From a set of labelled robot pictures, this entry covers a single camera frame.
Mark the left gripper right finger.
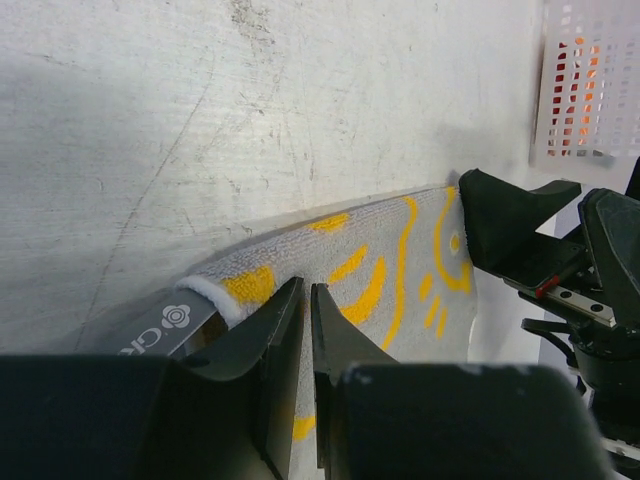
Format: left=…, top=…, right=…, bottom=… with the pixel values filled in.
left=310, top=284, right=615, bottom=479

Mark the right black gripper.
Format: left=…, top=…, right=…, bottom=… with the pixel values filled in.
left=459, top=169, right=639, bottom=475

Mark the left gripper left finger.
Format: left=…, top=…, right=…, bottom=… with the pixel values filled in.
left=1, top=277, right=304, bottom=479

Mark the yellow patterned towel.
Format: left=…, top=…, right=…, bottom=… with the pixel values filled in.
left=174, top=185, right=481, bottom=480

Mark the orange lion print towel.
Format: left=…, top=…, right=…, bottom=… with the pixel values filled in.
left=540, top=30, right=610, bottom=160

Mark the white perforated plastic basket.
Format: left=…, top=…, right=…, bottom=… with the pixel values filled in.
left=532, top=0, right=639, bottom=171

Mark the grey towel label tag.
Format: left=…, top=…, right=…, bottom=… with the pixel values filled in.
left=74, top=289, right=224, bottom=359

